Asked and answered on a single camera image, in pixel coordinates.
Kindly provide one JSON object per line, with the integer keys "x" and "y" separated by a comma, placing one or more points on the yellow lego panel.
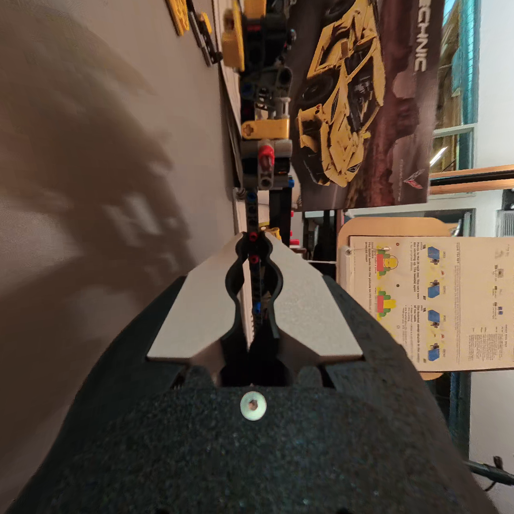
{"x": 178, "y": 16}

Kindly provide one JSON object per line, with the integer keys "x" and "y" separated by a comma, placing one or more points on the lego set box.
{"x": 361, "y": 120}

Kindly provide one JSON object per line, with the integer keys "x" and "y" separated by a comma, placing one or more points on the black yellow lego car chassis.
{"x": 265, "y": 160}

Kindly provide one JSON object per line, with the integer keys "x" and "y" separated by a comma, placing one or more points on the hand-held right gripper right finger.
{"x": 317, "y": 317}

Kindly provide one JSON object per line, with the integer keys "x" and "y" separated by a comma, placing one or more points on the printed instruction page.
{"x": 441, "y": 305}

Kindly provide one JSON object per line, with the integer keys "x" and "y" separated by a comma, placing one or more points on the wooden beam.
{"x": 474, "y": 180}

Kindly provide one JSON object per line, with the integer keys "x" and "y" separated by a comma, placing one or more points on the instruction sheet on stand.
{"x": 343, "y": 321}

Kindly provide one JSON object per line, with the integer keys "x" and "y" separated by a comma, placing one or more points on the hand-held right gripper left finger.
{"x": 192, "y": 313}

